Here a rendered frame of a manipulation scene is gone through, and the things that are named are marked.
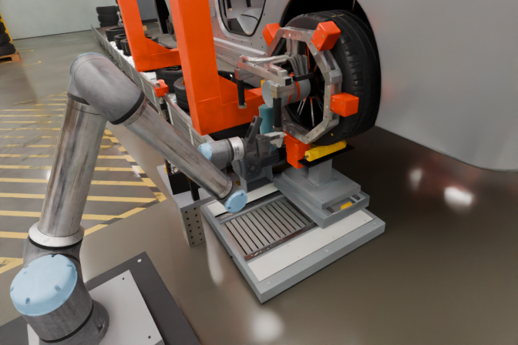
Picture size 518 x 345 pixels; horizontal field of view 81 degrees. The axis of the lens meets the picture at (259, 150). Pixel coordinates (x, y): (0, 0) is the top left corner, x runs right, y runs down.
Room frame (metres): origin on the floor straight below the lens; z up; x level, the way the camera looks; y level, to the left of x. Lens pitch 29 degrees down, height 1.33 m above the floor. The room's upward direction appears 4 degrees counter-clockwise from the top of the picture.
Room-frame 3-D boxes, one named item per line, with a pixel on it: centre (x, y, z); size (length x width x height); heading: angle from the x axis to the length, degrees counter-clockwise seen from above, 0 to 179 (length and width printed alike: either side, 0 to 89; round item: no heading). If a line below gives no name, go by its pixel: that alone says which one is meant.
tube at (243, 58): (1.50, -0.06, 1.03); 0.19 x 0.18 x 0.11; 118
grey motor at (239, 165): (1.73, -0.03, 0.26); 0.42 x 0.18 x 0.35; 118
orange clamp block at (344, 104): (1.20, -0.37, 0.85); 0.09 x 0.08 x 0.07; 28
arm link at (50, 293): (0.57, 0.61, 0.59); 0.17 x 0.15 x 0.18; 31
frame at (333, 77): (1.47, -0.22, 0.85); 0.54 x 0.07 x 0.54; 28
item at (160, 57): (3.63, 0.93, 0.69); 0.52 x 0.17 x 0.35; 118
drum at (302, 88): (1.44, -0.15, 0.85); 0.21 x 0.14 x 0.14; 118
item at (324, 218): (1.55, -0.36, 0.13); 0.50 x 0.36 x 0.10; 28
